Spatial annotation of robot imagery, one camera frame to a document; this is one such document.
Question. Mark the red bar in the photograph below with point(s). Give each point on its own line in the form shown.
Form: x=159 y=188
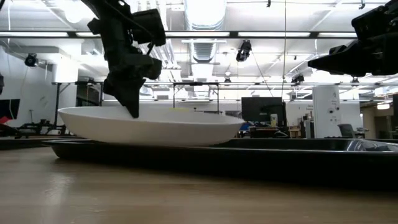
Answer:
x=3 y=120

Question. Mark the white container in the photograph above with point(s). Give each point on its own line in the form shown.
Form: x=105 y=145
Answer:
x=274 y=120

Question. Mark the dark shelf rack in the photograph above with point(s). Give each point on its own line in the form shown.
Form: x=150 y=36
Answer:
x=88 y=95

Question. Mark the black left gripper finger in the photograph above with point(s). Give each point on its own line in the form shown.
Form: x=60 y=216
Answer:
x=135 y=93
x=119 y=88

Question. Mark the black plastic serving tray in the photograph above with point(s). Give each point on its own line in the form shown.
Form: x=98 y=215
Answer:
x=264 y=161

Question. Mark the black overhead light bar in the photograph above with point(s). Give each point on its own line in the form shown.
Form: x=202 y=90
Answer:
x=233 y=34

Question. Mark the small blue box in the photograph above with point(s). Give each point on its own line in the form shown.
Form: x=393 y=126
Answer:
x=246 y=127

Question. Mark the small black ceiling lamp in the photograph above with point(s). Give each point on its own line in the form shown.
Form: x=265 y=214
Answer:
x=227 y=80

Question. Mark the white round plate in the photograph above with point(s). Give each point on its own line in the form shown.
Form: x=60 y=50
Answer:
x=155 y=133

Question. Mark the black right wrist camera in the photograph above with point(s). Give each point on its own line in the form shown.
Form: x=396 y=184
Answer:
x=376 y=21

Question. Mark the white pillar cabinet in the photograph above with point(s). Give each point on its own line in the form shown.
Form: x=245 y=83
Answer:
x=326 y=105

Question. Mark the black computer monitor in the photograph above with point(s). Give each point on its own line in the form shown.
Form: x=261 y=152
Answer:
x=261 y=110

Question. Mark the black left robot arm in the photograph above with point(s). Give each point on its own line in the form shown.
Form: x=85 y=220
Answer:
x=102 y=6

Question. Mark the silver ventilation duct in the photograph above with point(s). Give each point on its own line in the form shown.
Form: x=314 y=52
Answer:
x=205 y=15

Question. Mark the black ceiling spot lamp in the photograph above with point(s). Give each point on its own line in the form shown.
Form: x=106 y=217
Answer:
x=298 y=78
x=31 y=60
x=244 y=51

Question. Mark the dark office chair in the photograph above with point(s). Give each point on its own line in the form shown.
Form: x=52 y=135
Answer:
x=345 y=130

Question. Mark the black wall screen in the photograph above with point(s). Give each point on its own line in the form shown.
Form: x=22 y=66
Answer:
x=9 y=109

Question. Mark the glowing wall light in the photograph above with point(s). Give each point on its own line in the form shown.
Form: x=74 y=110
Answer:
x=383 y=106

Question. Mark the black background machinery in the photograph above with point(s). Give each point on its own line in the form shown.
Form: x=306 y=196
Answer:
x=40 y=127

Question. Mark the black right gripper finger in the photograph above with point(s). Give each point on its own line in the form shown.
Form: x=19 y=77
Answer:
x=349 y=49
x=339 y=64

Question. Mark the black stand frame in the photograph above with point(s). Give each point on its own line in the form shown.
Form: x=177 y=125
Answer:
x=196 y=83

